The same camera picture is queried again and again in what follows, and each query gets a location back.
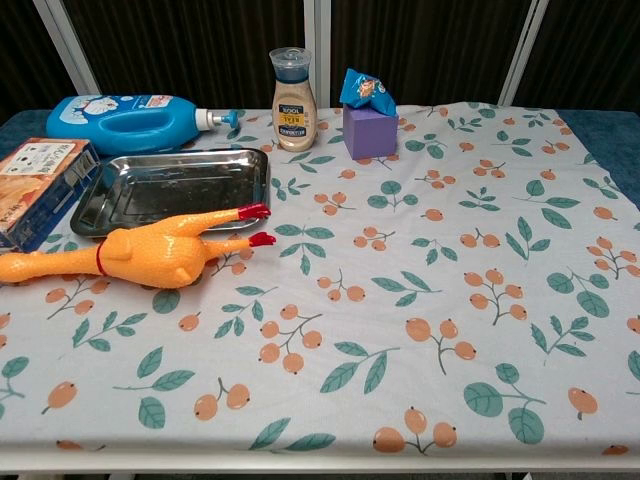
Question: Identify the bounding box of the orange and blue food box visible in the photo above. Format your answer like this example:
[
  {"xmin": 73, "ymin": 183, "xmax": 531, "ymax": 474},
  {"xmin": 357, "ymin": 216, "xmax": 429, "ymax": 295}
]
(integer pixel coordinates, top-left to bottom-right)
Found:
[{"xmin": 0, "ymin": 137, "xmax": 101, "ymax": 253}]

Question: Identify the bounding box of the purple cube block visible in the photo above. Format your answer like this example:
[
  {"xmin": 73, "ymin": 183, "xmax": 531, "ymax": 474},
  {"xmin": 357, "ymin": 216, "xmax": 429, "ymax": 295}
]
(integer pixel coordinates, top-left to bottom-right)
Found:
[{"xmin": 342, "ymin": 103, "xmax": 400, "ymax": 161}]

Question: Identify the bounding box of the blue detergent pump bottle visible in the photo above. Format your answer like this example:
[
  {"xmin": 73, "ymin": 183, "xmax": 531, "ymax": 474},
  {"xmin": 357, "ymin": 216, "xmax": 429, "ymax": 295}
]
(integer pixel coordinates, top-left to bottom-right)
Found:
[{"xmin": 45, "ymin": 93, "xmax": 240, "ymax": 157}]

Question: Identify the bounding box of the blue snack bag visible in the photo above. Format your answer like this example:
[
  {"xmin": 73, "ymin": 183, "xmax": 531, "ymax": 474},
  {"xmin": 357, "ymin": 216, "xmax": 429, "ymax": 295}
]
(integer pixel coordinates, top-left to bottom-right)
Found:
[{"xmin": 340, "ymin": 68, "xmax": 397, "ymax": 117}]

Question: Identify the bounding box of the orange rubber chicken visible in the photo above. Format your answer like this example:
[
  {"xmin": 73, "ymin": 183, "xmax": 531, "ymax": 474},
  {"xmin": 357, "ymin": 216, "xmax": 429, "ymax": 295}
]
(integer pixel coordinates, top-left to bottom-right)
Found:
[{"xmin": 0, "ymin": 203, "xmax": 277, "ymax": 290}]

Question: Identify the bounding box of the beige mayonnaise squeeze bottle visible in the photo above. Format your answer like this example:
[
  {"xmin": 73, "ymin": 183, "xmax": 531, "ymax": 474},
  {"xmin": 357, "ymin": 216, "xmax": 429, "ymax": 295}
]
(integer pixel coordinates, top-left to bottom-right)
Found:
[{"xmin": 269, "ymin": 46, "xmax": 318, "ymax": 152}]

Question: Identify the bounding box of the white floral tablecloth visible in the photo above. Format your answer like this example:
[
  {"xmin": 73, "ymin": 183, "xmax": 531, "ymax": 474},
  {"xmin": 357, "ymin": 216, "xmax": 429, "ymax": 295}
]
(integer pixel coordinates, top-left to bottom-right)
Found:
[{"xmin": 0, "ymin": 102, "xmax": 640, "ymax": 459}]

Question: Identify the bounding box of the shiny metal tray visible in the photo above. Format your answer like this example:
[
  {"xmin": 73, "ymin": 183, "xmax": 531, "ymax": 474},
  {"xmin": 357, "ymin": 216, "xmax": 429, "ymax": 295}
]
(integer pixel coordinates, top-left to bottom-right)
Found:
[{"xmin": 69, "ymin": 147, "xmax": 273, "ymax": 239}]

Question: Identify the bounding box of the white partition frame post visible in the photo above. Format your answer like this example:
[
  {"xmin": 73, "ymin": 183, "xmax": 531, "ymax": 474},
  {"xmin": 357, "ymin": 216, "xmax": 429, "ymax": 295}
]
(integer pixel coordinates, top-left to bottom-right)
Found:
[
  {"xmin": 498, "ymin": 0, "xmax": 550, "ymax": 106},
  {"xmin": 33, "ymin": 0, "xmax": 102, "ymax": 97},
  {"xmin": 303, "ymin": 0, "xmax": 332, "ymax": 109}
]

